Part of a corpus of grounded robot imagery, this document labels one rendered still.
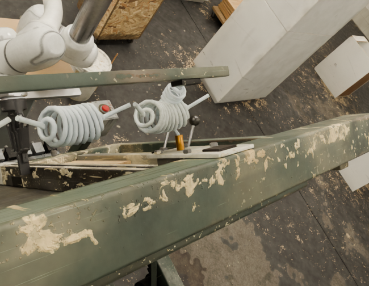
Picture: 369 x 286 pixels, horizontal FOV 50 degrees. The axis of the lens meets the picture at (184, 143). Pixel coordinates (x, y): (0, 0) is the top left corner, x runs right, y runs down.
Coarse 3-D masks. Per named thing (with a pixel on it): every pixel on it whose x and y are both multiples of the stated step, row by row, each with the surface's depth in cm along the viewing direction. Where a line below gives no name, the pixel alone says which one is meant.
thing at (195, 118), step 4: (192, 116) 131; (196, 116) 131; (192, 120) 131; (196, 120) 131; (192, 124) 132; (196, 124) 132; (192, 128) 131; (192, 132) 131; (188, 140) 130; (188, 144) 130
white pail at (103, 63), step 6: (102, 54) 307; (96, 60) 300; (102, 60) 303; (108, 60) 306; (72, 66) 294; (96, 66) 296; (102, 66) 299; (108, 66) 304; (78, 72) 292; (84, 90) 305; (90, 90) 308; (78, 96) 310; (84, 96) 312
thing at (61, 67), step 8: (0, 24) 204; (8, 24) 207; (16, 24) 211; (56, 64) 211; (64, 64) 214; (32, 72) 199; (40, 72) 201; (48, 72) 204; (56, 72) 208; (64, 72) 211; (72, 72) 214
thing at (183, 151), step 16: (192, 80) 71; (176, 96) 73; (176, 144) 78; (240, 144) 74; (160, 160) 79; (176, 160) 76; (0, 176) 144; (16, 176) 133; (32, 176) 124; (48, 176) 116; (64, 176) 108; (80, 176) 102; (96, 176) 97; (112, 176) 92
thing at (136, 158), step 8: (80, 160) 176; (88, 160) 171; (96, 160) 166; (104, 160) 162; (112, 160) 158; (120, 160) 154; (128, 160) 150; (136, 160) 146; (144, 160) 143; (152, 160) 140
